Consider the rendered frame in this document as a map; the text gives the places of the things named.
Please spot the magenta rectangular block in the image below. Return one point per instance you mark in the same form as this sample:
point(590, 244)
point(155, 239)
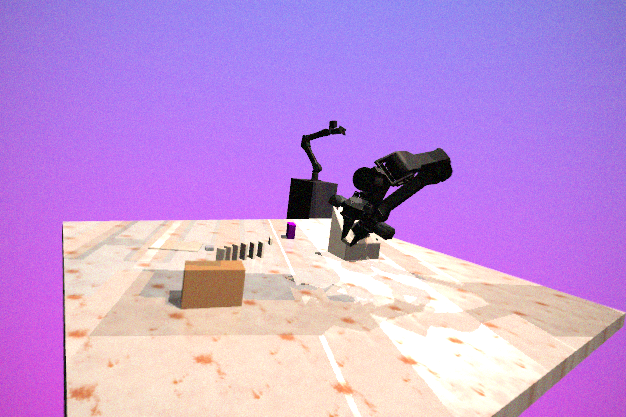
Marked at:
point(290, 232)

